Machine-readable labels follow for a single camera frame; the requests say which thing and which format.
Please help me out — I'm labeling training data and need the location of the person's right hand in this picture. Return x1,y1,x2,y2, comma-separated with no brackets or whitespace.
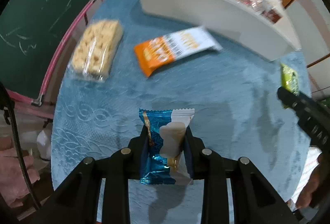
295,153,330,210

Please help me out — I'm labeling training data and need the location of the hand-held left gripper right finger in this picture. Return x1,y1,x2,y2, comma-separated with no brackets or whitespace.
184,126,305,224

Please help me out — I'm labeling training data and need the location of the white plastic object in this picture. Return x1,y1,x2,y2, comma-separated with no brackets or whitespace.
37,128,52,161

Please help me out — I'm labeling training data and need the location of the green snack packet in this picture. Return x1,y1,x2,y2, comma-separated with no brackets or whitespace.
280,63,300,97

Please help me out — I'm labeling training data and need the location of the pink cloth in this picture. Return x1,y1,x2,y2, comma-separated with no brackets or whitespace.
0,136,42,209

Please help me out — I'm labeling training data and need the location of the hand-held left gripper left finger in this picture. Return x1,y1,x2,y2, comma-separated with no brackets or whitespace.
33,123,151,224

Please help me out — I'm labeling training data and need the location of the dark red snack packet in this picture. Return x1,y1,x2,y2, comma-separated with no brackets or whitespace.
262,6,281,24

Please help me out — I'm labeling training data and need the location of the clear rice cracker packet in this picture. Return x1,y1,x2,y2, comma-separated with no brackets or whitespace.
70,19,124,82

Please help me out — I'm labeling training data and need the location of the black cable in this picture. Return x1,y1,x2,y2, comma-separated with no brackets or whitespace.
0,82,42,210

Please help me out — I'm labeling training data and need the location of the green chalkboard with pink frame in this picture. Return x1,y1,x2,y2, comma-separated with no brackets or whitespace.
0,0,104,121

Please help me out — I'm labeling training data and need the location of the orange and white snack packet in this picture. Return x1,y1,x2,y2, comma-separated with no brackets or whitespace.
133,26,223,78

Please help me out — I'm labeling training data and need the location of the blue and white snack packet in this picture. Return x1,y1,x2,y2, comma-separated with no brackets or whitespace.
138,108,195,186

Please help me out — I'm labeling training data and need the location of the white plastic bin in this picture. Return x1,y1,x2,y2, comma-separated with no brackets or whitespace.
135,0,302,62

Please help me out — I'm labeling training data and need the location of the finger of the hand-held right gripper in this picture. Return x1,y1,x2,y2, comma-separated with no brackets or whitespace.
277,87,301,111

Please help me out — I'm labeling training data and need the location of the white printed bag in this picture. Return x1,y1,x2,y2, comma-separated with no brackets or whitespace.
299,147,323,188

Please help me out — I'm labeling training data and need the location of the blue textured mat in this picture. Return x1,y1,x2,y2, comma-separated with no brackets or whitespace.
50,0,314,224

